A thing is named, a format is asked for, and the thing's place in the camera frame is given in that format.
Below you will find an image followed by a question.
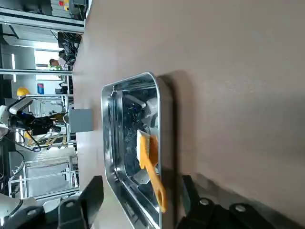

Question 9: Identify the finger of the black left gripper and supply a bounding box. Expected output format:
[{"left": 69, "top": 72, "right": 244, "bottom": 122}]
[
  {"left": 30, "top": 124, "right": 61, "bottom": 136},
  {"left": 34, "top": 114, "right": 65, "bottom": 125}
]

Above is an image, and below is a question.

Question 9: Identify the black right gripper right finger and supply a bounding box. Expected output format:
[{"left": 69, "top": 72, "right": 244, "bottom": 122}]
[{"left": 176, "top": 175, "right": 286, "bottom": 229}]

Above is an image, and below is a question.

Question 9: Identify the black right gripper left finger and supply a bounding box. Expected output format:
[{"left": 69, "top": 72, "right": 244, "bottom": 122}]
[{"left": 4, "top": 176, "right": 104, "bottom": 229}]

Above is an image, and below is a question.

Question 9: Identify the grey block with round hole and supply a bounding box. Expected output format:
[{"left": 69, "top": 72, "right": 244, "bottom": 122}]
[{"left": 68, "top": 108, "right": 93, "bottom": 133}]

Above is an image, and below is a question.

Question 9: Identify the yellow black striped barrier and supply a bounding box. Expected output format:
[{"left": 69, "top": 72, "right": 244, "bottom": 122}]
[{"left": 26, "top": 133, "right": 70, "bottom": 147}]

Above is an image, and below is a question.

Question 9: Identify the yellow hard hat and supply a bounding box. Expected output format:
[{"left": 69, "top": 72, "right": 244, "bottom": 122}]
[{"left": 16, "top": 87, "right": 31, "bottom": 97}]

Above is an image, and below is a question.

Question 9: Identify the person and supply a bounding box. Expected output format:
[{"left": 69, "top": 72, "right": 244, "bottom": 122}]
[{"left": 49, "top": 58, "right": 65, "bottom": 71}]

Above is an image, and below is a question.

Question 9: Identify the shiny metal tray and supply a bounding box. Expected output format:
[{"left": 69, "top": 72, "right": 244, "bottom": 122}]
[{"left": 100, "top": 71, "right": 176, "bottom": 229}]

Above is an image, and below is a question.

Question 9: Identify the yellow box with red button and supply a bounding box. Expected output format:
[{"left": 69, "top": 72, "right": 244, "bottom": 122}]
[{"left": 58, "top": 0, "right": 72, "bottom": 11}]

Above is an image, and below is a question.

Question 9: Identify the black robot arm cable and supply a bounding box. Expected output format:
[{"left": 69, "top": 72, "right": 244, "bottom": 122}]
[{"left": 14, "top": 128, "right": 42, "bottom": 153}]

